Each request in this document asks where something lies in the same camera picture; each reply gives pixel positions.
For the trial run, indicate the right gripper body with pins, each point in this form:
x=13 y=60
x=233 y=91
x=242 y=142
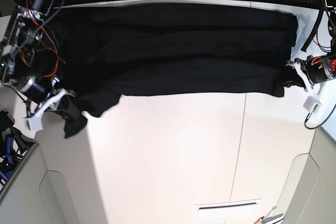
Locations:
x=38 y=91

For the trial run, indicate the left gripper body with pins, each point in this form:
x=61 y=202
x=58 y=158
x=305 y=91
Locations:
x=314 y=70

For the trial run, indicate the black T-shirt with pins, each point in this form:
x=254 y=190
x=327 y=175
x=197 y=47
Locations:
x=167 y=49

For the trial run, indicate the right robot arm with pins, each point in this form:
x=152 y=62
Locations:
x=30 y=60

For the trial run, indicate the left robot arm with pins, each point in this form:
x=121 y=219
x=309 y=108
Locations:
x=327 y=7

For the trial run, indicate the blue black clamps pile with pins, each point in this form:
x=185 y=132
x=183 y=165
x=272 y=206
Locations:
x=14 y=145

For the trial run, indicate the grey panel left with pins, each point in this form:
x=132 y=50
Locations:
x=34 y=194

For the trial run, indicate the grey panel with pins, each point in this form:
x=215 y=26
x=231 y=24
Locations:
x=34 y=194
x=308 y=195

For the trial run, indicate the grey panel right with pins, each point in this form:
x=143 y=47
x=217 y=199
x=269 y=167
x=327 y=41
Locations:
x=308 y=195

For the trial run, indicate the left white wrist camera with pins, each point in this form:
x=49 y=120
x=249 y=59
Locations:
x=312 y=103

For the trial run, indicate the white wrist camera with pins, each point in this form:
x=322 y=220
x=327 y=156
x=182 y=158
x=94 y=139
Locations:
x=33 y=123
x=312 y=103

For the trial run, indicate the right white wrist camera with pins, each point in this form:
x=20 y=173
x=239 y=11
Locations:
x=33 y=123

